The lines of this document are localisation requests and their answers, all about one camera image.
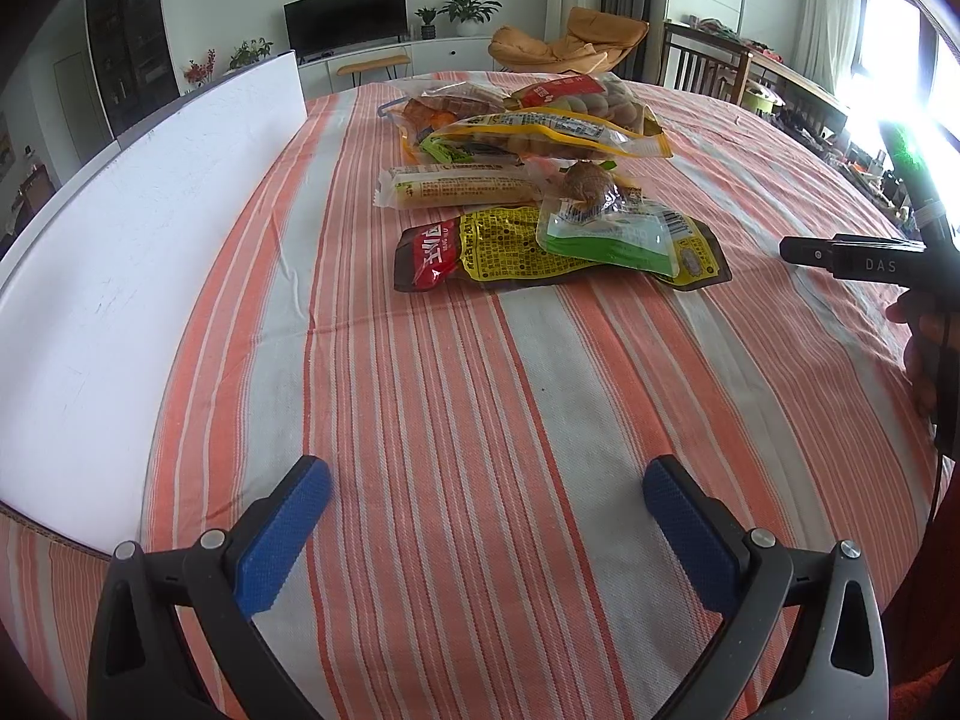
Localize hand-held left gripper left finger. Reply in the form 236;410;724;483
86;454;333;720

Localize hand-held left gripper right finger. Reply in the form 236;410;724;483
643;454;890;720

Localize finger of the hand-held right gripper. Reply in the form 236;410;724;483
779;235;838;268

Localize clear packet with brown snack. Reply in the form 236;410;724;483
553;160;647;223

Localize walnut bag with gold trim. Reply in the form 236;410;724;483
508;75;662;137

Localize yellow and green snack packet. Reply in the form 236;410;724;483
418;111;673;167

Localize red and yellow snack packet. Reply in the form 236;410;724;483
394;206;733;293

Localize long beige snack packet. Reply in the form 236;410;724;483
375;163;545;212

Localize clear bag of orange snacks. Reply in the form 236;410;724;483
388;82;512;142

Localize person's right hand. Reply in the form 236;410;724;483
885;288;938;421

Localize cluttered wooden sideboard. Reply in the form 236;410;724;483
741;43;917;220

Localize wooden chair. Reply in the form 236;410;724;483
659;21;755;107

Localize orange striped tablecloth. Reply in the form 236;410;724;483
0;71;953;720

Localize window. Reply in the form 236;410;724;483
846;0;960;137

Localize white sheer curtain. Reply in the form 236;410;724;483
793;0;865;95

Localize white board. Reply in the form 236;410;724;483
0;49;308;550

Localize orange lounge chair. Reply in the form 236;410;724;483
487;6;650;80

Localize white television cabinet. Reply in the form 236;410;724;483
298;36;512;92

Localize large potted plant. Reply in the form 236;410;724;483
437;0;503;38

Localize wooden stool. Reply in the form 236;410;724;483
335;52;414;81

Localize red flowers in vase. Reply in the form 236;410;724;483
184;49;219;92

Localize leafy plant in vase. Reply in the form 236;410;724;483
227;37;275;71

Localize black television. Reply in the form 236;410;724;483
283;0;410;58

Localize dark bookcase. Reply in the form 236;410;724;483
84;0;185;138

